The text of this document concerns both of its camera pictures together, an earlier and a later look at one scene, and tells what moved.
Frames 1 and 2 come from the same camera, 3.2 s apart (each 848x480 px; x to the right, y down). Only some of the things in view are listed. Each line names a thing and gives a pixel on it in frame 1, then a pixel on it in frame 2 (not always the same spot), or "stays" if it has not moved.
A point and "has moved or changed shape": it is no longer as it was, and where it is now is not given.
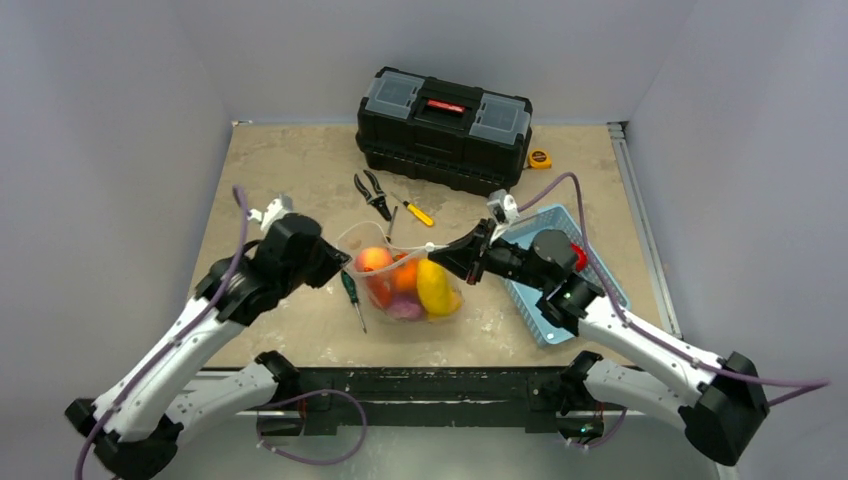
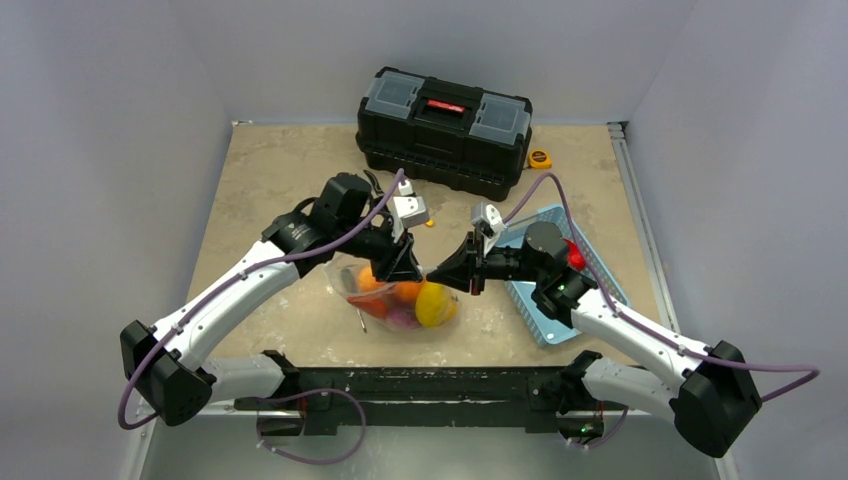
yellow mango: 437,290 has moved or changed shape
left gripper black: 333,261 to 397,261
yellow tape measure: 539,159 stays
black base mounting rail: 420,396 stays
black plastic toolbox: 459,137 stays
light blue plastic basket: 548,332 stays
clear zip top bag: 408,286 has moved or changed shape
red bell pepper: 582,260 stays
